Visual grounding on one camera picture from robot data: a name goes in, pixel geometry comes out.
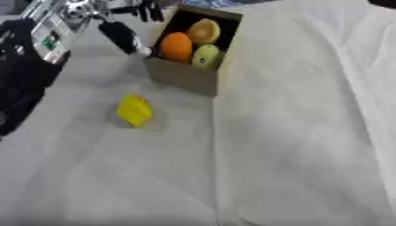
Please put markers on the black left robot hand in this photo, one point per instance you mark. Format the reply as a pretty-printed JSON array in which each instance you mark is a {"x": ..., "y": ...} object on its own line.
[{"x": 121, "y": 33}]

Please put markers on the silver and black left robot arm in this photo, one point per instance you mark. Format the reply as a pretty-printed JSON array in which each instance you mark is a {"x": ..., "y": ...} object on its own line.
[{"x": 31, "y": 73}]

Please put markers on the tan cardboard box black inside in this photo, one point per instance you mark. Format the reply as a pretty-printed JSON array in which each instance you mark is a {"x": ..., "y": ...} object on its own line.
[{"x": 180, "y": 76}]

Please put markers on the orange toy fruit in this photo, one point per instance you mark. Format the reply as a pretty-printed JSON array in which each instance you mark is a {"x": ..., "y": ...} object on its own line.
[{"x": 176, "y": 47}]

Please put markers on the yellow block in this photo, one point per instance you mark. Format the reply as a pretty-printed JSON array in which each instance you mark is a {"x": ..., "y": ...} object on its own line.
[{"x": 134, "y": 110}]

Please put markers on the yellow-brown toy fruit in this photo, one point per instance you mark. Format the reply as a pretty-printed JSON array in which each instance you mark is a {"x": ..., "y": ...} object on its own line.
[{"x": 204, "y": 31}]

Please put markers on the yellow-green toy fruit with sticker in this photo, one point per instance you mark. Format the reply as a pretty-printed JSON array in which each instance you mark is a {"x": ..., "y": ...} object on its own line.
[{"x": 206, "y": 56}]

